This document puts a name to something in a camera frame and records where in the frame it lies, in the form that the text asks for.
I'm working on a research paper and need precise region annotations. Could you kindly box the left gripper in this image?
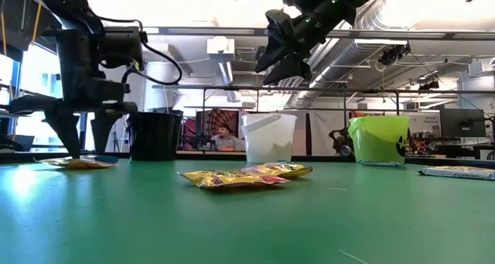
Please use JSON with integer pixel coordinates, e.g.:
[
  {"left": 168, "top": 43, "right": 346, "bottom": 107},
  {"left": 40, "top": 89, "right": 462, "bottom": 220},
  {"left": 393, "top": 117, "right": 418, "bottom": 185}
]
[{"left": 9, "top": 28, "right": 138, "bottom": 159}]

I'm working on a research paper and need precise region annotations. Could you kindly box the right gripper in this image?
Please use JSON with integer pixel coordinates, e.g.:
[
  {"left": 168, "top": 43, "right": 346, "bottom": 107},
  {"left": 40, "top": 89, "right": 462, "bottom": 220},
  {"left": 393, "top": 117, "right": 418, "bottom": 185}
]
[{"left": 254, "top": 2, "right": 343, "bottom": 86}]

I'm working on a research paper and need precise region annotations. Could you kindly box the white blue Hershey's bar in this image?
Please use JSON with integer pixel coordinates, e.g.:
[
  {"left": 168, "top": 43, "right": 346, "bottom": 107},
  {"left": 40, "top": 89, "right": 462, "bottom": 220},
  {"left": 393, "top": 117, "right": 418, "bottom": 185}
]
[
  {"left": 418, "top": 166, "right": 495, "bottom": 181},
  {"left": 92, "top": 154, "right": 120, "bottom": 164},
  {"left": 358, "top": 160, "right": 405, "bottom": 168}
]

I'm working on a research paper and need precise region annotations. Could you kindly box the black halloween bucket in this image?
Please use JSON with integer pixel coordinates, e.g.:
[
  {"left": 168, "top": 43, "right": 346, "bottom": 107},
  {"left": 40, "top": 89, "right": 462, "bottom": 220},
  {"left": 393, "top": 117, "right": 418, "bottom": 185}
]
[{"left": 126, "top": 111, "right": 183, "bottom": 163}]

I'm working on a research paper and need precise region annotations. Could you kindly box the white halloween bucket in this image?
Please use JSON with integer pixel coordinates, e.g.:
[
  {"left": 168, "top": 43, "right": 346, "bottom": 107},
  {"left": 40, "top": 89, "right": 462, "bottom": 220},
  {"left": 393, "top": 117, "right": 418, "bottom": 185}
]
[{"left": 240, "top": 113, "right": 298, "bottom": 163}]

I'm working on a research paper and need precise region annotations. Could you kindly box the green halloween bucket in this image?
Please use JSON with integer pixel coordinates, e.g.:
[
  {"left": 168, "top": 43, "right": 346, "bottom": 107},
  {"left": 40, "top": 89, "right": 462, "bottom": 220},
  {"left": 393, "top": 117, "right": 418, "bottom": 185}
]
[{"left": 347, "top": 115, "right": 411, "bottom": 165}]

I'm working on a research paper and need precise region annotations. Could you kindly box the white ceiling unit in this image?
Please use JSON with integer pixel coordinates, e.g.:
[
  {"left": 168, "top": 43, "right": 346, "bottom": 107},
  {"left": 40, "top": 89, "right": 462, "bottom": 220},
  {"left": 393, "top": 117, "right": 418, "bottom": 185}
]
[{"left": 207, "top": 37, "right": 236, "bottom": 62}]

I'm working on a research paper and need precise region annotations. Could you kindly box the white partition panel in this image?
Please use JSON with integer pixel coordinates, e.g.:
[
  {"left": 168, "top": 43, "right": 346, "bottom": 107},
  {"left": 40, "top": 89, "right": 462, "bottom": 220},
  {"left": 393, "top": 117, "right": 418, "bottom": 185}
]
[{"left": 296, "top": 109, "right": 349, "bottom": 156}]

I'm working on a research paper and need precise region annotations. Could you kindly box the white round pillar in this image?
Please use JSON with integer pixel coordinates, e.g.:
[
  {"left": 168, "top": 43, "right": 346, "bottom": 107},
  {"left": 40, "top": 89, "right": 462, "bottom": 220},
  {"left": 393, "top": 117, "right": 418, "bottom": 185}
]
[{"left": 145, "top": 61, "right": 175, "bottom": 113}]

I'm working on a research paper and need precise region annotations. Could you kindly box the person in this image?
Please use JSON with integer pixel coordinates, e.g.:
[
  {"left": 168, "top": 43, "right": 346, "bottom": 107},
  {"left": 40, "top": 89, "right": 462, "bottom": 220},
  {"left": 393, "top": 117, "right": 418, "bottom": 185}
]
[{"left": 210, "top": 125, "right": 245, "bottom": 152}]

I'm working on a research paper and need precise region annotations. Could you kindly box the white equipment sign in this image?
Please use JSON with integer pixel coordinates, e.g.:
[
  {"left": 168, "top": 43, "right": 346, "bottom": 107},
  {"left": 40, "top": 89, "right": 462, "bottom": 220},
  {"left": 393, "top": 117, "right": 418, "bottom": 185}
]
[{"left": 409, "top": 111, "right": 442, "bottom": 138}]

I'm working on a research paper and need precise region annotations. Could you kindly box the black computer monitor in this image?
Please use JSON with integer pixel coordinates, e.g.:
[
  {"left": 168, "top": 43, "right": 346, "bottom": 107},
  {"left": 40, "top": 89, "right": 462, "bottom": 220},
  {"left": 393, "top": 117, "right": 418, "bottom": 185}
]
[{"left": 439, "top": 108, "right": 487, "bottom": 139}]

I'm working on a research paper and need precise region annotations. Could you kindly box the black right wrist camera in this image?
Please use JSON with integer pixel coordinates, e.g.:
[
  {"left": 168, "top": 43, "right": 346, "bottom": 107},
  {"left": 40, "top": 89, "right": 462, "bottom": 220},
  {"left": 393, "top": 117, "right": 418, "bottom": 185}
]
[{"left": 265, "top": 8, "right": 295, "bottom": 43}]

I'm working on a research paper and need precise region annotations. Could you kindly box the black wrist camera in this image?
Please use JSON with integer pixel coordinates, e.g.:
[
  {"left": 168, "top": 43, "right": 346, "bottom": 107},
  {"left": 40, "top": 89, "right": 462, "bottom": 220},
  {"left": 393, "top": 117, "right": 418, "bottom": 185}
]
[
  {"left": 92, "top": 77, "right": 131, "bottom": 102},
  {"left": 265, "top": 8, "right": 295, "bottom": 43}
]

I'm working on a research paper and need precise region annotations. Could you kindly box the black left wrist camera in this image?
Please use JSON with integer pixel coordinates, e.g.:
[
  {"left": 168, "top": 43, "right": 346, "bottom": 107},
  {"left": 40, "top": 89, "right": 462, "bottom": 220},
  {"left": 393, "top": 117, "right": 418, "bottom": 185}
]
[{"left": 92, "top": 77, "right": 131, "bottom": 102}]

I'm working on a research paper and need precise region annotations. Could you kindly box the silver air duct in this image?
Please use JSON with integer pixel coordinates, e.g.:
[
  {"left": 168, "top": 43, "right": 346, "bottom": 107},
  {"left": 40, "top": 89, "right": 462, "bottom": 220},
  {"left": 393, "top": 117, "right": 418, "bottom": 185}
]
[{"left": 217, "top": 60, "right": 237, "bottom": 102}]

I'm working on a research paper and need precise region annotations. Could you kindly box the black table frame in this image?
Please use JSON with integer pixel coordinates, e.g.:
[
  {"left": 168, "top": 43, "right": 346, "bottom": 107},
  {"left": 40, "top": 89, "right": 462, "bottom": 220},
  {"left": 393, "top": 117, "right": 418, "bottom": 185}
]
[{"left": 0, "top": 149, "right": 495, "bottom": 166}]

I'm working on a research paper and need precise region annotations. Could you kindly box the black metal rack frame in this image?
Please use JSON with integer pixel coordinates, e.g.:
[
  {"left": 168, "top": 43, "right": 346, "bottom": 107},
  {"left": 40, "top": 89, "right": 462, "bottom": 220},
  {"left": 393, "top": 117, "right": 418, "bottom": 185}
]
[{"left": 151, "top": 84, "right": 495, "bottom": 156}]

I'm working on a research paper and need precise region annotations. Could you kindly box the red patterned wall poster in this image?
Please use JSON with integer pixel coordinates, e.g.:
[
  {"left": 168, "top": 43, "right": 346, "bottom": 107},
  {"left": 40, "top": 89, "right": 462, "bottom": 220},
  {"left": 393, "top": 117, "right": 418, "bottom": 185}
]
[{"left": 183, "top": 108, "right": 241, "bottom": 151}]

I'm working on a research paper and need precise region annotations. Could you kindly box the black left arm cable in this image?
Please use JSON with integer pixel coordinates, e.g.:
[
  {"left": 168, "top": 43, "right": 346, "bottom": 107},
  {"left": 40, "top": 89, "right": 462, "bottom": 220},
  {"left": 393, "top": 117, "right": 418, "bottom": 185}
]
[{"left": 98, "top": 15, "right": 183, "bottom": 86}]

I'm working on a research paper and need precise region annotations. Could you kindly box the black overhead camera rig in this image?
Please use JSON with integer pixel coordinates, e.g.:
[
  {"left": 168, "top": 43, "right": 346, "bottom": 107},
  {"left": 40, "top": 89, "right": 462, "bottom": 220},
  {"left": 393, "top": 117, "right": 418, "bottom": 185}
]
[{"left": 378, "top": 43, "right": 411, "bottom": 67}]

